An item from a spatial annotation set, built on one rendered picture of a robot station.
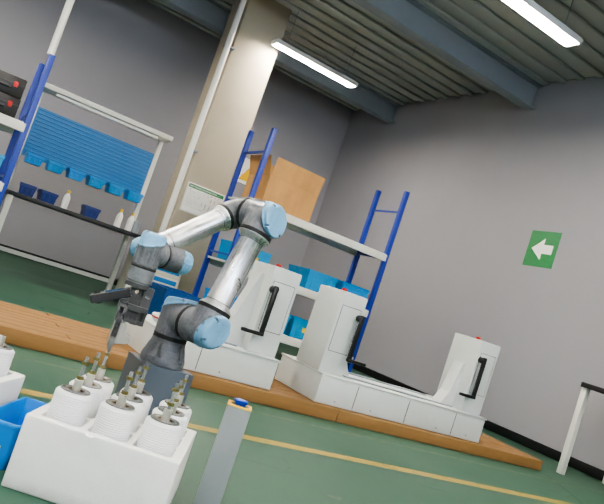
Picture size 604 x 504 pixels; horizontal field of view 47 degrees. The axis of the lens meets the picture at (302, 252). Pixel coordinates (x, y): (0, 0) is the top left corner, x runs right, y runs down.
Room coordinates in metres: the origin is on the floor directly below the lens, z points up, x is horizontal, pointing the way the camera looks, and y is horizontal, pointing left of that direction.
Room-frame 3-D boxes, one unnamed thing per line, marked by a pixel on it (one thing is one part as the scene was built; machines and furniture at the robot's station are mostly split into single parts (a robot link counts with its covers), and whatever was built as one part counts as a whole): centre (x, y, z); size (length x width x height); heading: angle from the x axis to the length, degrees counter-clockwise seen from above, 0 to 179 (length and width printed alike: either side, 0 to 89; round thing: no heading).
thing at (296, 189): (7.27, 0.44, 1.70); 0.71 x 0.54 x 0.51; 123
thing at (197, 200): (8.13, 1.31, 1.38); 0.49 x 0.01 x 0.35; 120
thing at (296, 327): (7.57, -0.20, 0.36); 0.50 x 0.38 x 0.21; 28
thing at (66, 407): (1.77, 0.43, 0.16); 0.10 x 0.10 x 0.18
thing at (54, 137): (7.04, 2.32, 0.94); 1.40 x 0.70 x 1.89; 120
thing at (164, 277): (7.46, 1.47, 0.35); 0.57 x 0.47 x 0.69; 30
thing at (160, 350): (2.34, 0.33, 0.35); 0.15 x 0.15 x 0.10
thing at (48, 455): (1.89, 0.32, 0.09); 0.39 x 0.39 x 0.18; 1
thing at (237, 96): (8.38, 1.45, 2.00); 0.56 x 0.56 x 4.00; 30
